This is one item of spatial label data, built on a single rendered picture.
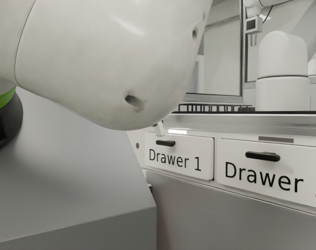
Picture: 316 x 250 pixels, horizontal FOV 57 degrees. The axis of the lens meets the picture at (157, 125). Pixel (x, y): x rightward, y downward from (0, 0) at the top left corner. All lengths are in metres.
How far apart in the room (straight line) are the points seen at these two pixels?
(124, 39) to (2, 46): 0.09
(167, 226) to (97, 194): 0.58
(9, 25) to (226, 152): 0.57
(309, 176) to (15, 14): 0.54
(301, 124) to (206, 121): 0.25
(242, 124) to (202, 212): 0.27
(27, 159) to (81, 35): 0.23
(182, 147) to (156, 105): 0.59
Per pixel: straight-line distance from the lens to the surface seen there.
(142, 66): 0.23
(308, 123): 0.62
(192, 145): 0.79
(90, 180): 0.41
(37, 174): 0.40
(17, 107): 0.43
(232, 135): 0.72
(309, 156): 0.61
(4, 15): 0.24
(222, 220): 0.79
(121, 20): 0.23
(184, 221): 0.90
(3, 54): 0.26
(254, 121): 0.68
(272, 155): 0.61
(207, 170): 0.77
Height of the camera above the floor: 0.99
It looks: 2 degrees down
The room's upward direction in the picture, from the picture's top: straight up
